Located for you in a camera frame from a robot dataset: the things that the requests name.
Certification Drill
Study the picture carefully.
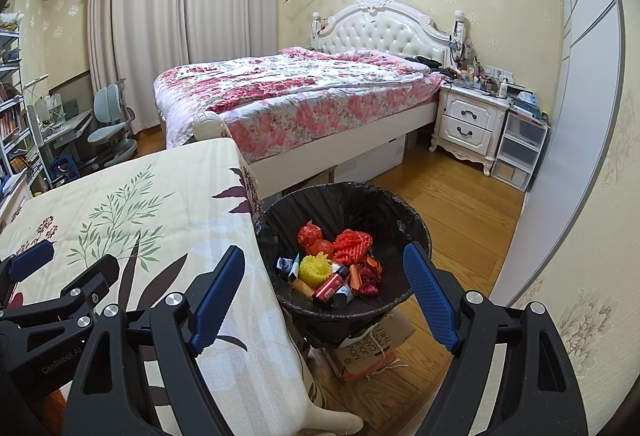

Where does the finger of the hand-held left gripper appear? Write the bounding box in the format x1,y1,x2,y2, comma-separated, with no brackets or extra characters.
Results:
0,239,56,312
30,253,121,332

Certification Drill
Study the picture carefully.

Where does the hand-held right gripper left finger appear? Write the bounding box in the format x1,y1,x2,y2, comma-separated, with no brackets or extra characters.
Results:
62,245,247,436

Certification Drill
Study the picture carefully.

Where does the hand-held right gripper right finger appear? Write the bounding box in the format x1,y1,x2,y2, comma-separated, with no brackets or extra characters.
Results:
402,241,588,436

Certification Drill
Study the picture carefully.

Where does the dark red cloth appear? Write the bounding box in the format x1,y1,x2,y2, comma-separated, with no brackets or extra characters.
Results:
357,263,385,298

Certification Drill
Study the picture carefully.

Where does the red foam fruit net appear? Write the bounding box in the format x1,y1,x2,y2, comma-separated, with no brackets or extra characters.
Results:
332,229,375,265

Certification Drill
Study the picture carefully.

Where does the yellow foam fruit net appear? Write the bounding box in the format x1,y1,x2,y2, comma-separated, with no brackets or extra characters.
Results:
299,252,333,289

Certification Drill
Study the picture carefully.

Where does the red spray can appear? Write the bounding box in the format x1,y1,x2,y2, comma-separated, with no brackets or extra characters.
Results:
312,265,351,304

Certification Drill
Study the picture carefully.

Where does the black lined trash bin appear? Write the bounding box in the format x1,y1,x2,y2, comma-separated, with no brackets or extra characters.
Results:
254,181,432,351

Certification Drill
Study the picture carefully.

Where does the printed cardboard box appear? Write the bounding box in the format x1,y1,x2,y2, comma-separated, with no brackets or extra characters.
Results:
325,311,417,383

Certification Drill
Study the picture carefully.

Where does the blue storage crate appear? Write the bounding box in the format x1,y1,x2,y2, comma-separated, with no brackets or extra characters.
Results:
50,159,81,184

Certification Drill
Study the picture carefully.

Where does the grey study desk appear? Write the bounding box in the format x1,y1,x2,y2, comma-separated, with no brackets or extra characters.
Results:
27,91,96,167

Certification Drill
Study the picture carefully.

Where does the white bookshelf with books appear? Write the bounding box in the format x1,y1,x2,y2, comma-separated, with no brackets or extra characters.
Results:
0,11,51,197

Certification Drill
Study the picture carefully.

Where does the white storage box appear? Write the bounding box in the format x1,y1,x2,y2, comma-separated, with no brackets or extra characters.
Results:
327,133,408,184

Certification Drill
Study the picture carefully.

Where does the pale blue desk chair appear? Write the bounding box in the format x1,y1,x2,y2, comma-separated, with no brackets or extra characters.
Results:
87,77,138,167

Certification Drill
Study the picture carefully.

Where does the clear plastic drawer unit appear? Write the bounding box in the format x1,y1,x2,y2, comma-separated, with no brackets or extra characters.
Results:
490,109,550,193

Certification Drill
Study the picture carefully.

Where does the white carved nightstand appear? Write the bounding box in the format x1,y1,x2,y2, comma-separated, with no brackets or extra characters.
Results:
429,84,511,177

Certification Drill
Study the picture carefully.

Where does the bed with floral cover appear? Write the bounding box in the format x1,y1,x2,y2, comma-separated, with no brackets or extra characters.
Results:
152,46,451,162

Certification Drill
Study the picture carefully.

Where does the pile of small toiletries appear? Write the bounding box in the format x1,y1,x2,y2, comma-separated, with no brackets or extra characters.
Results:
447,21,546,117

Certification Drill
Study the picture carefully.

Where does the black garment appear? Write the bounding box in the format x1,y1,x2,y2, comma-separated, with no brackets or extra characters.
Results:
402,55,443,70

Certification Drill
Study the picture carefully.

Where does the white tufted headboard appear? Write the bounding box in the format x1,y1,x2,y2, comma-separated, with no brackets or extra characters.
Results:
311,0,468,67

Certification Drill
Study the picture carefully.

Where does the white bed frame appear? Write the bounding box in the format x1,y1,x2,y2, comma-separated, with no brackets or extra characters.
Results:
160,96,441,202

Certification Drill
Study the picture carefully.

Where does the white wall socket strip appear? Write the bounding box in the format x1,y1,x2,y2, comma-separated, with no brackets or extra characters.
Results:
482,65,515,82

